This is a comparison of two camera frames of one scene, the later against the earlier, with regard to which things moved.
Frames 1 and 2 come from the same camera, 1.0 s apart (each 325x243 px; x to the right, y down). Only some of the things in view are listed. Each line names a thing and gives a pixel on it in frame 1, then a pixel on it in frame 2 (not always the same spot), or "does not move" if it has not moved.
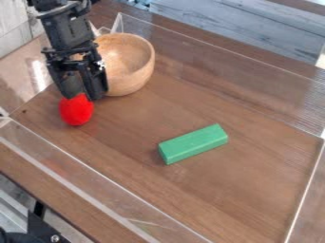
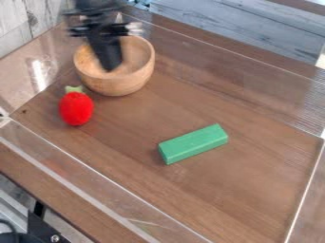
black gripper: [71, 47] → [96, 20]
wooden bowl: [127, 56] does not move
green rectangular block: [192, 143] does not move
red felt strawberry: [76, 109] does not move
